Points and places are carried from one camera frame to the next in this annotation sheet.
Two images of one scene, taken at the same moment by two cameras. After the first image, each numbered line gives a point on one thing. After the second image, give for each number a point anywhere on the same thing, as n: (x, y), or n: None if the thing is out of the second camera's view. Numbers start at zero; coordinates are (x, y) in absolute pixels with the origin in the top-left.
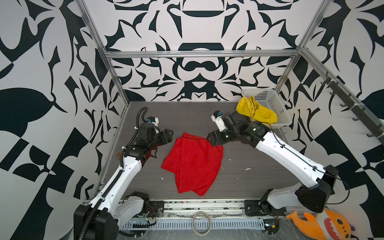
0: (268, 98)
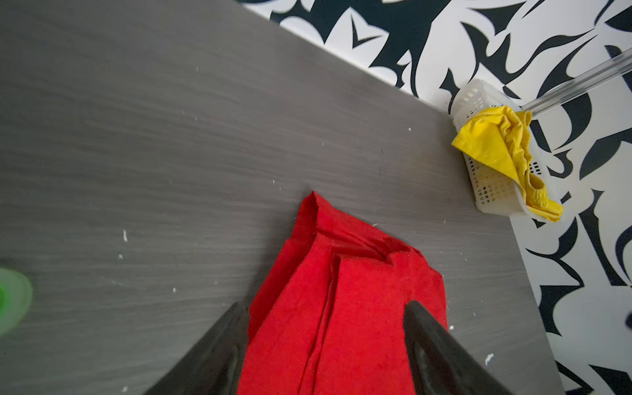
0: (495, 192)
